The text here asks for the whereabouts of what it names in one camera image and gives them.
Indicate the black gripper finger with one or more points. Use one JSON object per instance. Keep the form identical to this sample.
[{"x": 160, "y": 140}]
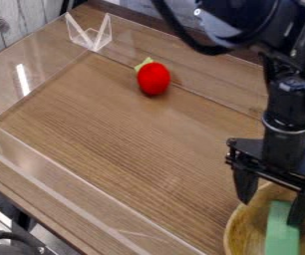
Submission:
[
  {"x": 295, "y": 217},
  {"x": 246, "y": 183}
]

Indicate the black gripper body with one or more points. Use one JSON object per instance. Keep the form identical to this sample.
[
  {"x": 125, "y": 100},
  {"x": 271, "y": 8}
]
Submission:
[{"x": 244, "y": 154}]

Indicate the green rectangular stick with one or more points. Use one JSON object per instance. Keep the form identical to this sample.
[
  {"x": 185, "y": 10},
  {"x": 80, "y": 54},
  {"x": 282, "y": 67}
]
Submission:
[{"x": 282, "y": 236}]

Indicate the brown wooden bowl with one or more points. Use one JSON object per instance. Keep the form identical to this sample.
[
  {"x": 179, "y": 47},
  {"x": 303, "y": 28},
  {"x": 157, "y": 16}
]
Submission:
[{"x": 244, "y": 232}]

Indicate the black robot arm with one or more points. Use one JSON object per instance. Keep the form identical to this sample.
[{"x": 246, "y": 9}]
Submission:
[{"x": 268, "y": 27}]

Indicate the red plush strawberry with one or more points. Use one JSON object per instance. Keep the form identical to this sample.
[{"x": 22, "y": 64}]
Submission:
[{"x": 152, "y": 77}]

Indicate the clear acrylic tray walls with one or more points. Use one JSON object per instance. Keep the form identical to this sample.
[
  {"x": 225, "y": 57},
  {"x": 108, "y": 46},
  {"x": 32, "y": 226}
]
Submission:
[{"x": 117, "y": 169}]

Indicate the clear acrylic corner bracket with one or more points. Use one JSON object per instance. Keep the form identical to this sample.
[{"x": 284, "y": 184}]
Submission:
[{"x": 92, "y": 39}]

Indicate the black metal bracket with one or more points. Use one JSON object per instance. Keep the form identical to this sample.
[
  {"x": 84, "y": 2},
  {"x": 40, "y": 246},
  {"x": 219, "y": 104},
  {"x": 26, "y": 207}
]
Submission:
[{"x": 33, "y": 236}]

